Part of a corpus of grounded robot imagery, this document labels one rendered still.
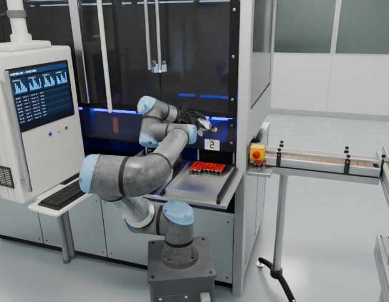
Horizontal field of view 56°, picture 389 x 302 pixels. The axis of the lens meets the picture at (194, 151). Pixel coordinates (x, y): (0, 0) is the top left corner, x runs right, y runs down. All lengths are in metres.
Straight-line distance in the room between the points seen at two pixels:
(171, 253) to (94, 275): 1.39
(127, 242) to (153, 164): 1.60
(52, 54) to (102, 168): 1.16
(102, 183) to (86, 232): 1.71
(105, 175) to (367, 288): 2.12
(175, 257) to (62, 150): 1.04
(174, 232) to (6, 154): 0.98
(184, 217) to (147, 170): 0.40
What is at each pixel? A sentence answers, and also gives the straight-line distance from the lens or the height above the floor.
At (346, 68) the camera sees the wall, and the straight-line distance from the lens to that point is 6.51.
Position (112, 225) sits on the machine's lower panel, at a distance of 2.58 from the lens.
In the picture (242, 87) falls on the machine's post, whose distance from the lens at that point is 1.90.
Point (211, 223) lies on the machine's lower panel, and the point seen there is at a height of 0.51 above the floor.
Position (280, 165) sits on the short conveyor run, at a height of 0.90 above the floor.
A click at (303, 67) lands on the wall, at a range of 6.50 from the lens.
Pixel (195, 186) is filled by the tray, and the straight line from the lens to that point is 1.86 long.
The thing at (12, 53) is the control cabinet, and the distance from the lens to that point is 1.95.
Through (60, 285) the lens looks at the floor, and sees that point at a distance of 2.77.
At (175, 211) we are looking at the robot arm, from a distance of 1.38.
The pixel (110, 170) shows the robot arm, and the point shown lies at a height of 1.31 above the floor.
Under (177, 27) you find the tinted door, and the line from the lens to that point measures 1.97.
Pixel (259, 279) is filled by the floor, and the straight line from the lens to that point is 2.67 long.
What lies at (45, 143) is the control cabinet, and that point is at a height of 1.07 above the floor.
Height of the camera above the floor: 1.71
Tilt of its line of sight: 21 degrees down
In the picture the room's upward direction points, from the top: 1 degrees counter-clockwise
